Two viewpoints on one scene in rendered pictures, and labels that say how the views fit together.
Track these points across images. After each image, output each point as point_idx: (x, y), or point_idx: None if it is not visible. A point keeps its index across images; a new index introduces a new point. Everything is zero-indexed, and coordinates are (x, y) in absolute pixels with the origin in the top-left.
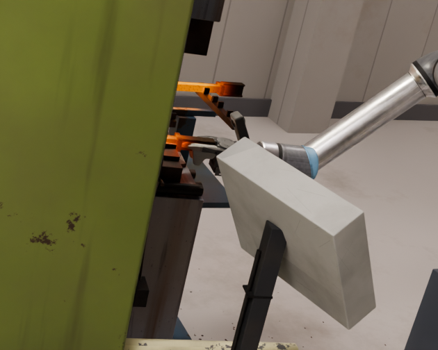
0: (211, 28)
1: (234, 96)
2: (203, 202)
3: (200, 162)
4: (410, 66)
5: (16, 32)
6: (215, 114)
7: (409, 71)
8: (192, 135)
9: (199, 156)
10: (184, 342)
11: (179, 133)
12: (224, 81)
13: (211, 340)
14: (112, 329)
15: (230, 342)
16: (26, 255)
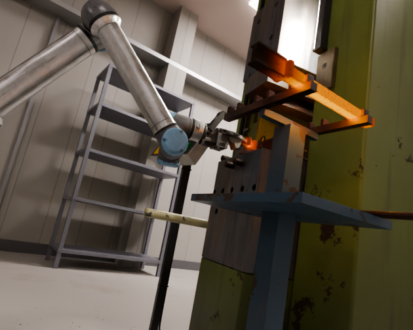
0: (246, 83)
1: (258, 70)
2: (218, 162)
3: (230, 147)
4: (119, 20)
5: None
6: (259, 112)
7: (119, 25)
8: (271, 148)
9: (232, 144)
10: (198, 218)
11: (248, 137)
12: (282, 55)
13: (187, 217)
14: None
15: (179, 214)
16: None
